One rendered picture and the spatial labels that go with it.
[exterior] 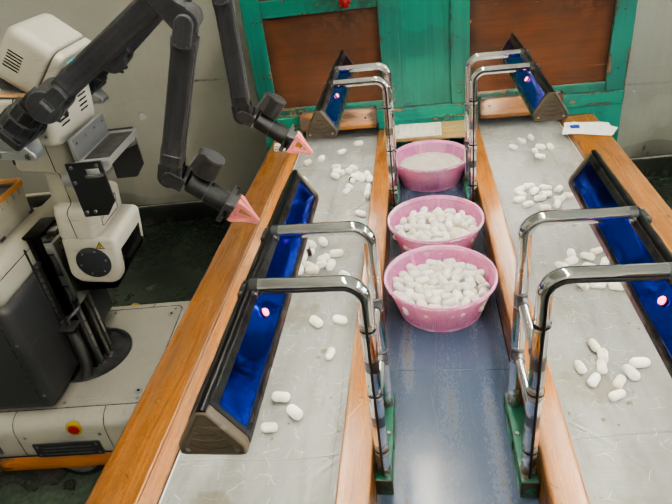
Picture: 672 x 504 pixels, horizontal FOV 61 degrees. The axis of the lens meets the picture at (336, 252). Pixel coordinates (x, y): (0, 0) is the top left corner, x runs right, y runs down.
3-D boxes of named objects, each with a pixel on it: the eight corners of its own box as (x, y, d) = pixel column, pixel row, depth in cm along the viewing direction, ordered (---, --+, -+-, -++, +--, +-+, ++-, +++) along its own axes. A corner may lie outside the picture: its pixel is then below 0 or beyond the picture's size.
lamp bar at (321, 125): (306, 139, 146) (302, 112, 142) (332, 72, 198) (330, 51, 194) (337, 137, 145) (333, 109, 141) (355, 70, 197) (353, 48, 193)
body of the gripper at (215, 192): (242, 187, 152) (217, 173, 150) (232, 206, 143) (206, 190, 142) (231, 205, 155) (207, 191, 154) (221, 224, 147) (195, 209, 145)
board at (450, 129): (383, 143, 211) (383, 140, 210) (384, 128, 223) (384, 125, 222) (474, 136, 205) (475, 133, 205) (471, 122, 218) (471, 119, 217)
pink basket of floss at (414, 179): (430, 204, 185) (429, 178, 180) (377, 181, 204) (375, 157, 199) (485, 177, 197) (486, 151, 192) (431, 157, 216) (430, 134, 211)
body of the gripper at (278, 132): (297, 126, 188) (278, 114, 186) (292, 137, 179) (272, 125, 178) (288, 141, 191) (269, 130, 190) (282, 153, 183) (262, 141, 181)
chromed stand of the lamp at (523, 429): (520, 498, 95) (538, 280, 72) (503, 406, 112) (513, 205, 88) (641, 500, 92) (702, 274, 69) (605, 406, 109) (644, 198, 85)
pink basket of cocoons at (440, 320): (384, 343, 132) (381, 310, 126) (388, 276, 154) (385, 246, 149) (504, 340, 127) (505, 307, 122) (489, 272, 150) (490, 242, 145)
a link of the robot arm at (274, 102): (237, 108, 185) (234, 118, 178) (253, 78, 179) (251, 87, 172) (270, 126, 189) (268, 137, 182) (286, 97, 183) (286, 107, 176)
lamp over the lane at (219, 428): (180, 456, 65) (163, 412, 61) (281, 202, 117) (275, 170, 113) (248, 457, 64) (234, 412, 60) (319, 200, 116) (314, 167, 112)
